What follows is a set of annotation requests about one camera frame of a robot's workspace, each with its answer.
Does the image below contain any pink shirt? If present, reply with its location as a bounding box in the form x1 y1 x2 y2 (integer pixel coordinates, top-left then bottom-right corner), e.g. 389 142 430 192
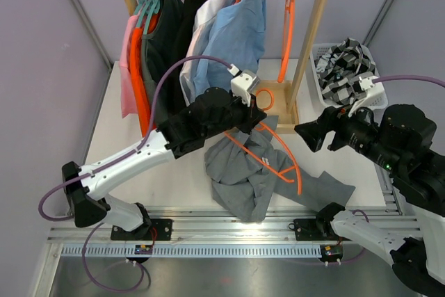
118 15 138 118

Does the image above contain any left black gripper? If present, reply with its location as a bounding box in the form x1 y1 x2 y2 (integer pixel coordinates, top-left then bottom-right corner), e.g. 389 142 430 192
204 89 266 139

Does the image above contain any orange hanger of plaid shirt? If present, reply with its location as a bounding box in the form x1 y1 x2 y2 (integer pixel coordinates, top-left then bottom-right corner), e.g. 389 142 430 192
277 0 295 83

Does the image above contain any orange hanger of grey shirt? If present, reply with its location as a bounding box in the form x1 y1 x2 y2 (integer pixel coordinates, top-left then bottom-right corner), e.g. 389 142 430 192
223 88 304 195

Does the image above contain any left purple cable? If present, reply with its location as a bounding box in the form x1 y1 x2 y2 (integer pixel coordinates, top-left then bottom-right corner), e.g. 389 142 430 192
37 56 233 292

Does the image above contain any orange shirt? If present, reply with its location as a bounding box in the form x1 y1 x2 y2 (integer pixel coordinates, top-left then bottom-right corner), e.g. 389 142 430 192
129 28 152 137

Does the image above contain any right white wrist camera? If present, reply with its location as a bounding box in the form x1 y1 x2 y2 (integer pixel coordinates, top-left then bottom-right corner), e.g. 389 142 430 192
348 76 385 117

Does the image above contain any purple cable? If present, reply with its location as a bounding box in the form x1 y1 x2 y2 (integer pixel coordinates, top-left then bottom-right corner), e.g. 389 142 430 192
37 56 233 292
371 74 445 89

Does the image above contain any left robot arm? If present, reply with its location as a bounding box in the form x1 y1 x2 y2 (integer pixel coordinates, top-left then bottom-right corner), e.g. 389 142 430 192
62 88 266 240

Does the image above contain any white slotted cable duct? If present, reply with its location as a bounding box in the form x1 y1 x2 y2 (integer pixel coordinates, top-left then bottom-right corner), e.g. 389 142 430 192
62 243 321 259

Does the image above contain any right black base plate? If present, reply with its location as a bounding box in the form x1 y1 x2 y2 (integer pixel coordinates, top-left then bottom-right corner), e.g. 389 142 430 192
288 218 342 242

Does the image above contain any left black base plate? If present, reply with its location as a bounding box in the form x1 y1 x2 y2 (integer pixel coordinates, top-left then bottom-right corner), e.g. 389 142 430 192
111 218 173 241

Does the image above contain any grey shirt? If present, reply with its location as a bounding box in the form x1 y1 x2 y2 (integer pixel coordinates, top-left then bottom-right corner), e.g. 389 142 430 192
204 131 355 223

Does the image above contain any aluminium rail frame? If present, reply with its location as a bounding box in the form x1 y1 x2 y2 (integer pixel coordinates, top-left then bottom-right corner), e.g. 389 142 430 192
46 164 426 245

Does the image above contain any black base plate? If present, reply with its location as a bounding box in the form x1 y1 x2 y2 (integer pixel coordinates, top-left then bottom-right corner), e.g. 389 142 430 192
111 218 173 241
288 218 342 242

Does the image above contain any light blue shirt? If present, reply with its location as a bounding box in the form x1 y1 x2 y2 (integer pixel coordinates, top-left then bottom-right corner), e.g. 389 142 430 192
192 0 266 96

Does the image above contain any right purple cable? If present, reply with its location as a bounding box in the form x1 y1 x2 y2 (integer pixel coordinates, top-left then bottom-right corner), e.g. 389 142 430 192
371 74 445 89

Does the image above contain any dark grey t-shirt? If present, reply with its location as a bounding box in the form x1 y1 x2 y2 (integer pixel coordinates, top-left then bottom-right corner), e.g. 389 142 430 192
140 0 183 125

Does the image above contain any black white plaid shirt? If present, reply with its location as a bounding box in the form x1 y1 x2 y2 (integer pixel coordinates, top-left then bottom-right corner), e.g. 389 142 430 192
316 38 376 106

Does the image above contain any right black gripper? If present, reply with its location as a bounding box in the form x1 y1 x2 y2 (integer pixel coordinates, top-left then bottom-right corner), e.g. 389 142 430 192
294 95 402 172

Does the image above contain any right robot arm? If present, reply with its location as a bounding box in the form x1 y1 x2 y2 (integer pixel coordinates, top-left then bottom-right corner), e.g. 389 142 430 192
294 104 444 296

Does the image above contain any white plastic basket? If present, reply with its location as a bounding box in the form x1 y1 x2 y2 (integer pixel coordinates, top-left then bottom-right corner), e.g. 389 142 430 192
307 42 388 111

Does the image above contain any wooden clothes rack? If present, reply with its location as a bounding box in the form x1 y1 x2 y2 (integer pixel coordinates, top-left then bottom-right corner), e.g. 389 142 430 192
115 0 337 135

